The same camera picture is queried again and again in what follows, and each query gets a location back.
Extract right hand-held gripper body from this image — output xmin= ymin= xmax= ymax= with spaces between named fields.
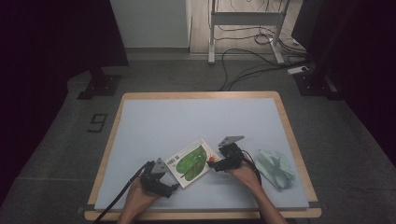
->
xmin=218 ymin=134 xmax=246 ymax=171

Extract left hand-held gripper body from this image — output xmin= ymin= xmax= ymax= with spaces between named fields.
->
xmin=139 ymin=157 xmax=172 ymax=196

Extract caterpillar picture book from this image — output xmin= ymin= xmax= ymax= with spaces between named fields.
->
xmin=164 ymin=138 xmax=222 ymax=189

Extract light green cloth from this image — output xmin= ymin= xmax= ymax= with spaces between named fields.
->
xmin=254 ymin=148 xmax=297 ymax=191

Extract person's right hand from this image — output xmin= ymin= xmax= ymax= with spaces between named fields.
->
xmin=226 ymin=157 xmax=263 ymax=189

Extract person's left hand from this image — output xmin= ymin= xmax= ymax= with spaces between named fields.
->
xmin=122 ymin=177 xmax=161 ymax=219

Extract wooden table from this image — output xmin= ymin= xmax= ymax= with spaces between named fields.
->
xmin=83 ymin=91 xmax=322 ymax=222

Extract white power strip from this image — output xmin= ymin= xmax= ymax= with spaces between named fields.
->
xmin=287 ymin=65 xmax=310 ymax=77

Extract black stand base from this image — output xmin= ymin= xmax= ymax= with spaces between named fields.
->
xmin=293 ymin=69 xmax=344 ymax=101
xmin=77 ymin=66 xmax=123 ymax=101

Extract white partition panel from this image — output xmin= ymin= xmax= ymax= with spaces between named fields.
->
xmin=109 ymin=0 xmax=192 ymax=49

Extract dark curtain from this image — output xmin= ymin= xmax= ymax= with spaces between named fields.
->
xmin=292 ymin=0 xmax=396 ymax=166
xmin=0 ymin=0 xmax=130 ymax=207

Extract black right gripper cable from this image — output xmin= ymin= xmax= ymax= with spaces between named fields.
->
xmin=241 ymin=149 xmax=263 ymax=188

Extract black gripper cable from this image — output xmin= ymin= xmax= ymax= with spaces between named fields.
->
xmin=241 ymin=149 xmax=263 ymax=188
xmin=92 ymin=160 xmax=156 ymax=224

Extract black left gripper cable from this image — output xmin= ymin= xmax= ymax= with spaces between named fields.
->
xmin=92 ymin=160 xmax=156 ymax=224

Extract long black floor cable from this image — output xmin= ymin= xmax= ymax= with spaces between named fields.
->
xmin=219 ymin=48 xmax=310 ymax=92

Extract tangled black floor cables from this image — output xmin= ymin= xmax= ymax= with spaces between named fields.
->
xmin=214 ymin=0 xmax=308 ymax=59

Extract white metal desk frame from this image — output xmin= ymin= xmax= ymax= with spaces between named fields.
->
xmin=207 ymin=0 xmax=292 ymax=65

